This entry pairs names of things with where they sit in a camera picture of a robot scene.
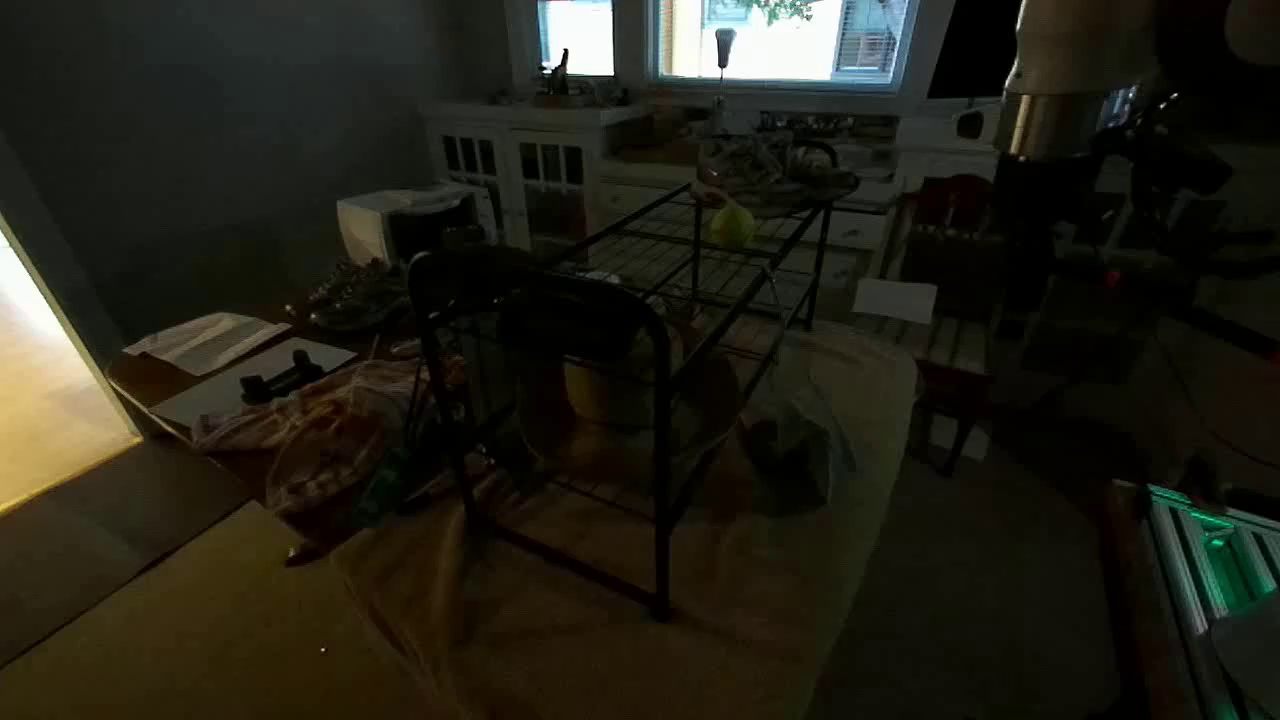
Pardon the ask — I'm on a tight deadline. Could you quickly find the beige table cloth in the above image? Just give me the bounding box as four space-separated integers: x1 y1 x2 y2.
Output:
333 314 922 720

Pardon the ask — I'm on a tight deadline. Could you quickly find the dark wooden chair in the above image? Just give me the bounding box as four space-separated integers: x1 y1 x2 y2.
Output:
902 174 1033 482

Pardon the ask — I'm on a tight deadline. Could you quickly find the black wire shelf rack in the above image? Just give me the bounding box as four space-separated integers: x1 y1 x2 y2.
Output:
405 176 839 625

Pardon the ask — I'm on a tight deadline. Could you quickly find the white low shelf unit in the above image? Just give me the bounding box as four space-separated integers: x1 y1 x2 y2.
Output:
887 108 1007 192

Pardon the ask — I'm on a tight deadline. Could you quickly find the wire basket with clutter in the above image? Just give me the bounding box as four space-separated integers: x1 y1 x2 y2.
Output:
697 131 859 210

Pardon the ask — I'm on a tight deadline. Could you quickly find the white paper stack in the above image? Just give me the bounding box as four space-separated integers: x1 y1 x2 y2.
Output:
119 308 295 381

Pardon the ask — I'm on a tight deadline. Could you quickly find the dark flat screen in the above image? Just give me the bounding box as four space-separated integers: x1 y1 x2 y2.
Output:
922 0 1033 100

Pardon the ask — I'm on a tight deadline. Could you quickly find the green-lit metal device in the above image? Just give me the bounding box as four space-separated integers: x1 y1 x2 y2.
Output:
1139 482 1280 720

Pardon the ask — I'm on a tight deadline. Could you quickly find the white glass-door cabinet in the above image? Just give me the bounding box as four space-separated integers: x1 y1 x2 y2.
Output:
423 96 649 257

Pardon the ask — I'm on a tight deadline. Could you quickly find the bright window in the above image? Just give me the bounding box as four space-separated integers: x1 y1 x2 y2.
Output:
533 0 929 93

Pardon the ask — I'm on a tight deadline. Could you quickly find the yellow bowl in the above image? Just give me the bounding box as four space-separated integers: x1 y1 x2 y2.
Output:
557 338 743 471

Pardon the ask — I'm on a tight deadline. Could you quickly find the white paper sheet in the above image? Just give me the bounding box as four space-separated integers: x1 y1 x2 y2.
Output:
852 276 938 330

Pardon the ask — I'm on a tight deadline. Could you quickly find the white box appliance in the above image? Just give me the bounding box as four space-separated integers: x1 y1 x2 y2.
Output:
333 180 500 267

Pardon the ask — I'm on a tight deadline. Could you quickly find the small dark figurine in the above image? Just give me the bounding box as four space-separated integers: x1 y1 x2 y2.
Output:
534 48 579 100

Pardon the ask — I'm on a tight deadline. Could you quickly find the dark green crumpled cloth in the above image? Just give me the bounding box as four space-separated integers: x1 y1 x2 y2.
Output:
734 404 855 522

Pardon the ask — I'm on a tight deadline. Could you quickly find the clear plastic bag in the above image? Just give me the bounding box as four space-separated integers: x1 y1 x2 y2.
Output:
257 377 419 538

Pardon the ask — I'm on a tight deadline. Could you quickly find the yellow-green ball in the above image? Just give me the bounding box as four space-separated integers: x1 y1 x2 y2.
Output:
705 197 758 257

